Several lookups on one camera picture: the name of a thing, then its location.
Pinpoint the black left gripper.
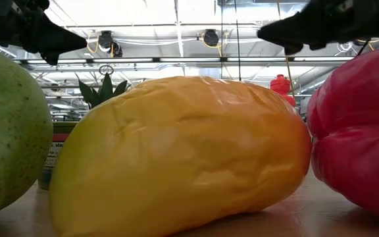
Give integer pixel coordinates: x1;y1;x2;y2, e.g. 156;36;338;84
0;0;88;65

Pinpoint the black hanging cable with coil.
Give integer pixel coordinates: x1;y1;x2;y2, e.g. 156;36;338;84
234;0;242;82

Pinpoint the snake plant in white pot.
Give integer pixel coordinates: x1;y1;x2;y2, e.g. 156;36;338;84
76;72;131;109

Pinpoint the yellow orange mango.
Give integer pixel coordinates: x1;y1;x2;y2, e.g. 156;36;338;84
48;75;313;237

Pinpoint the orange plastic bottle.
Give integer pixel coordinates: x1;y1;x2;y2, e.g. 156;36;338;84
269;74;297;108

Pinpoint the black ceiling cable reel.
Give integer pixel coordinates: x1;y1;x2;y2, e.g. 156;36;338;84
203;28;220;47
97;30;124;59

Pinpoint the yellow hanging cable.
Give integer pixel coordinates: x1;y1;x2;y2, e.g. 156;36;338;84
276;0;296;99

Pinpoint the green pear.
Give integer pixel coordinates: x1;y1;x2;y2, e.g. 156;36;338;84
0;42;54;231

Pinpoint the silver tin can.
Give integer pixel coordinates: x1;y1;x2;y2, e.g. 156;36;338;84
38;121;78;191

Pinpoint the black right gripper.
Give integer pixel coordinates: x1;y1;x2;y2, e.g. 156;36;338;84
257;0;378;56

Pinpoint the red bell pepper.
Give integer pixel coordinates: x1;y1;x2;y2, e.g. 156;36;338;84
306;45;379;226

